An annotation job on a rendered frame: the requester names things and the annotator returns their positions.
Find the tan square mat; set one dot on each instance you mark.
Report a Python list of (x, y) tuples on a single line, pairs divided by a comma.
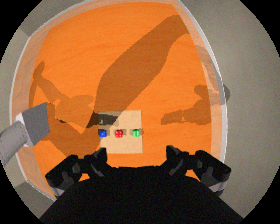
[(121, 120)]

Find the blue die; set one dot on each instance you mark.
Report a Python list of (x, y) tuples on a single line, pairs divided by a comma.
[(103, 133)]

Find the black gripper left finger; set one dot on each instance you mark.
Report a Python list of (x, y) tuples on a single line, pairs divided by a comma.
[(61, 176)]

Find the red die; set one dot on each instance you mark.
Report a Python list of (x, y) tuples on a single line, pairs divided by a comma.
[(119, 133)]

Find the green die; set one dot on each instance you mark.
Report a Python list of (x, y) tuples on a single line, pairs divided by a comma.
[(136, 133)]

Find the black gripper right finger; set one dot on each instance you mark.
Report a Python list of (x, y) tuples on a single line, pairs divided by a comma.
[(209, 170)]

